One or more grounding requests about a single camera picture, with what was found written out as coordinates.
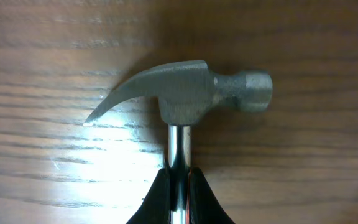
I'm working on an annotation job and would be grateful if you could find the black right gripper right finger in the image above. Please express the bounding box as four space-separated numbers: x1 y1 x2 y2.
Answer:
188 167 234 224

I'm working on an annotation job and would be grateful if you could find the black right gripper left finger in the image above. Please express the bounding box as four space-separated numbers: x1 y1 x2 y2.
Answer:
127 168 170 224

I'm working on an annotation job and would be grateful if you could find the small claw hammer black handle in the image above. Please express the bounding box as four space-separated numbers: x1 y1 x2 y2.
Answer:
83 60 273 224

